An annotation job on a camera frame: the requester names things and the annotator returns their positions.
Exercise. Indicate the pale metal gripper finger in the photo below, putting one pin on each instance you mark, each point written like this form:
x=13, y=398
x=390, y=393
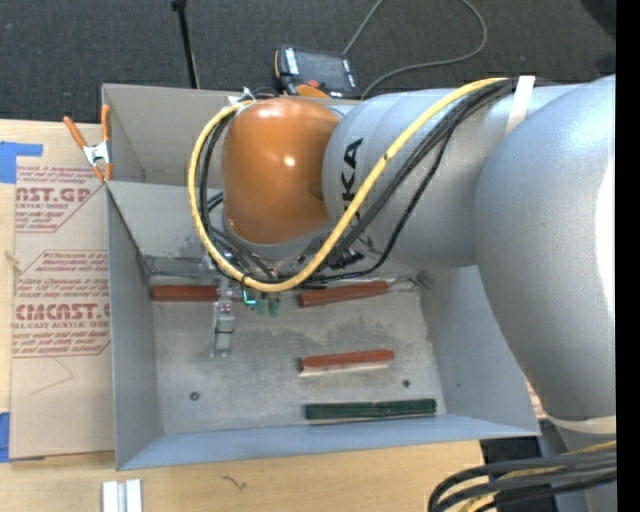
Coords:
x=228, y=342
x=218, y=340

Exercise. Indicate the brown cardboard board red print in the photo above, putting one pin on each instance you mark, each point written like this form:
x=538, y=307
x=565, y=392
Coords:
x=60, y=390

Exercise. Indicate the dark green flat block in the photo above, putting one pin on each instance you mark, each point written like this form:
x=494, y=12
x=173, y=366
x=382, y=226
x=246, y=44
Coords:
x=370, y=409

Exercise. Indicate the black cylinder on white bracket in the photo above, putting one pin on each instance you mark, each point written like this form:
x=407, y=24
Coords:
x=346, y=258

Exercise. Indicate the grey metal bin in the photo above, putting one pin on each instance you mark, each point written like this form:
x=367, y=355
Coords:
x=280, y=345

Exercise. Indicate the red-brown flat block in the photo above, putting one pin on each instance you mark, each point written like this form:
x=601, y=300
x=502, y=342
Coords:
x=345, y=293
x=182, y=293
x=347, y=359

